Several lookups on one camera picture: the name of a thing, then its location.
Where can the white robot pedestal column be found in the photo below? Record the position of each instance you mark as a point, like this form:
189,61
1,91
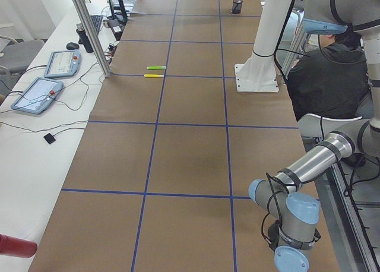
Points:
258,73

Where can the black labelled box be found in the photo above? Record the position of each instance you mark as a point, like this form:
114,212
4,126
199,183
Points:
115,26

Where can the black mesh pen cup far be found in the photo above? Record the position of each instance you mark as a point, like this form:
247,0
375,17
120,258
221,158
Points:
237,6

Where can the brown paper table mat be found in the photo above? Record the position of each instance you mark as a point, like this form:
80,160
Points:
159,181

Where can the yellow marker pen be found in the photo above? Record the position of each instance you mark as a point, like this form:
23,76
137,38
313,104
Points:
153,76

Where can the seated person in black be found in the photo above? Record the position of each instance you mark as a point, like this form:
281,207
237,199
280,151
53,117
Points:
330,81

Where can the black keyboard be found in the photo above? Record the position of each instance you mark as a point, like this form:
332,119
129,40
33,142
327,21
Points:
97,21

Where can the red bottle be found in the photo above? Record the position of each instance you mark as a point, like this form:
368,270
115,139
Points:
16,247

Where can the black computer mouse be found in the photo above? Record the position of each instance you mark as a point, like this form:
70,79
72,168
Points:
72,46

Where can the black mesh pen cup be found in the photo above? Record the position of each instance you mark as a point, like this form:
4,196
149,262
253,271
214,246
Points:
273,233
237,6

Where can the grey office chair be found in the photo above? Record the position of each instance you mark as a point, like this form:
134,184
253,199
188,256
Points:
17,56

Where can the black monitor stand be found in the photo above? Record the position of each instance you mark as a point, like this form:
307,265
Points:
121,17

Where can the small black square device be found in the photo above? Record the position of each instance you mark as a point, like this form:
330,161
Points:
49,138

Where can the blue teach pendant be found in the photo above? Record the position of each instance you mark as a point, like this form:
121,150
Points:
38,96
63,64

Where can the aluminium frame post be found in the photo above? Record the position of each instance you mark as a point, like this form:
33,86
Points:
86,21

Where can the blue teach pendant far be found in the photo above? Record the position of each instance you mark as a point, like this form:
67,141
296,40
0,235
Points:
63,64

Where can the black water bottle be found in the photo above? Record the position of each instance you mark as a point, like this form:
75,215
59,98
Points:
83,38

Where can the white chair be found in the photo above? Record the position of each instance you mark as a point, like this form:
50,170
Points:
314,126

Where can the black mesh pen cup near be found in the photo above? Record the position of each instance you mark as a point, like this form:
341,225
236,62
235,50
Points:
273,233

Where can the green marker pen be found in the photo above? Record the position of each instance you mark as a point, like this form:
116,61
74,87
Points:
156,67

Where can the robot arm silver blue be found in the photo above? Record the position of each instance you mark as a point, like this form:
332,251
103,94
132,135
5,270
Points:
280,195

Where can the blue teach pendant near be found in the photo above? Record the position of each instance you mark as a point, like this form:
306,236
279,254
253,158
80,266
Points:
38,96

